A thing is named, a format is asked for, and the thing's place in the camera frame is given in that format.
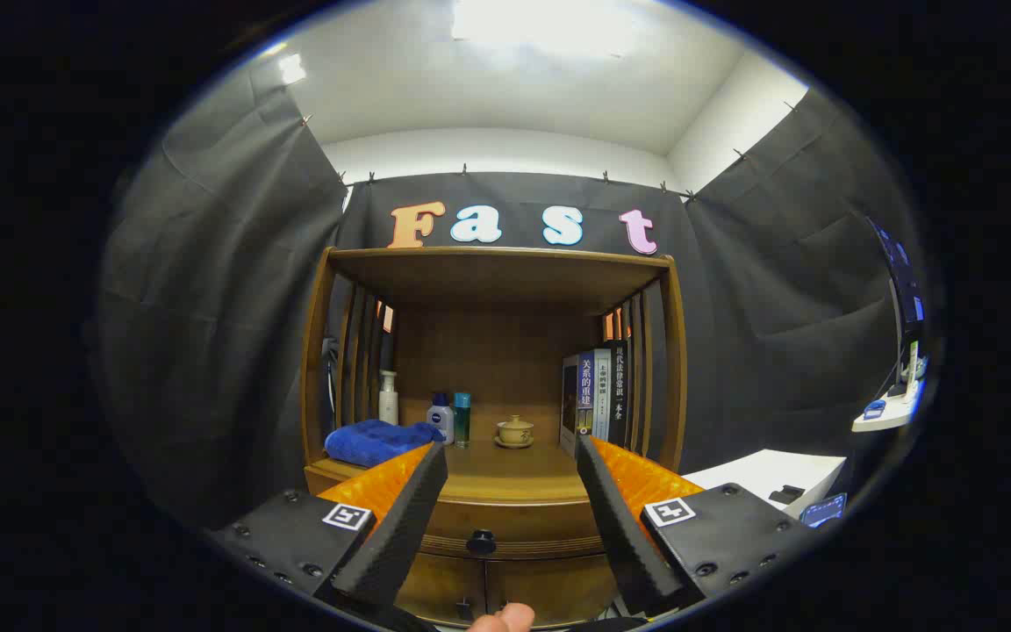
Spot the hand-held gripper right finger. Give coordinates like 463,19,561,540
577,434,811,617

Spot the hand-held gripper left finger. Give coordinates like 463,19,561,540
207,442,451,613

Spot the wooden drawer with black knob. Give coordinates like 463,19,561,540
418,500,612,560

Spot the wooden cabinet door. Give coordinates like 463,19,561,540
396,553,486,626
485,556,620,627

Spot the wooden countertop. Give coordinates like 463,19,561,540
305,436,682,506

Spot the wooden cabinet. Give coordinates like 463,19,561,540
299,246,689,628

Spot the blue folded towel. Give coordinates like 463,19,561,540
324,419,445,468

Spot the white lotion bottle blue cap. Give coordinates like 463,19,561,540
426,392,455,444

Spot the book with blue spine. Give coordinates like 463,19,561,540
560,354,596,457

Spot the book with black spine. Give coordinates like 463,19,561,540
608,341,630,449

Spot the book with pale spine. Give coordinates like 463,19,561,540
593,348,613,442

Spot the beige lidded teacup with saucer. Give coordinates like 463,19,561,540
494,415,535,449

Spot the white table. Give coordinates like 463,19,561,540
681,449,849,521

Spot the dark blue device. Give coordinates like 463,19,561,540
799,493,849,528

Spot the computer monitor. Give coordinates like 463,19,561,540
865,215,928,398

